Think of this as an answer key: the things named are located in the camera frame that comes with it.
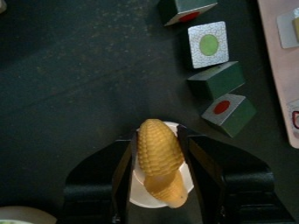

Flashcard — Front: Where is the green sushi block red dot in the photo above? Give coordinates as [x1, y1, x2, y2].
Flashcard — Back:
[156, 0, 219, 27]
[200, 93, 257, 138]

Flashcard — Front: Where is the white sushi rice piece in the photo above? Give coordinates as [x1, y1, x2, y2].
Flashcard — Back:
[275, 8, 299, 49]

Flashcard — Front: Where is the small white plate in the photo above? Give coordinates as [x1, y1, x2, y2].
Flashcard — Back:
[128, 121, 195, 209]

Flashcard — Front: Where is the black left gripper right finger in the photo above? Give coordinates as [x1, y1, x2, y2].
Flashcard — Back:
[176, 124, 296, 224]

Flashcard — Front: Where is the beige round bowl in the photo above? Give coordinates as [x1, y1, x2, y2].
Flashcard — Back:
[0, 205, 58, 224]

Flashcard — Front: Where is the white sushi piece red outline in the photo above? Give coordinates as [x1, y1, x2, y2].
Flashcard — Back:
[285, 99, 299, 136]

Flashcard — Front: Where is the yellow toy corn top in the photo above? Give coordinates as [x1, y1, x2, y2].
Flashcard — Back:
[136, 118, 189, 209]

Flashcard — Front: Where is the pink wooden tray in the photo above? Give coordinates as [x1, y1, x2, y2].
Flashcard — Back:
[256, 0, 299, 150]

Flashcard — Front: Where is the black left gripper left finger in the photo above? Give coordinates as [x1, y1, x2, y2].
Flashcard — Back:
[56, 130, 138, 224]

